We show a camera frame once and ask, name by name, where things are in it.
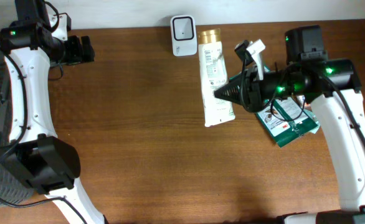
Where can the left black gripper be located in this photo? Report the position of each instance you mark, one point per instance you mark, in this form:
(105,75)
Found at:
(76,56)

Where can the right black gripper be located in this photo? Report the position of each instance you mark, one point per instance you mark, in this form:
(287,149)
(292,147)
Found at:
(251,91)

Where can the white printed tube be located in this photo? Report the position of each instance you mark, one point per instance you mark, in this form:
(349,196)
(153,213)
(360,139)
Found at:
(213,75)

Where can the green white wipes packet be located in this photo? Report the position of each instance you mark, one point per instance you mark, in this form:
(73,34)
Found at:
(287,121)

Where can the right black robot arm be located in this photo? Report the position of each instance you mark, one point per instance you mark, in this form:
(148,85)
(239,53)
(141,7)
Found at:
(333,90)

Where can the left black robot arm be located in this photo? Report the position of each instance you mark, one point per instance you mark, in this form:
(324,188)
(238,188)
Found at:
(33,44)

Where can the white barcode scanner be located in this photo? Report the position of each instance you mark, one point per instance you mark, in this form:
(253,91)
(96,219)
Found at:
(183,35)

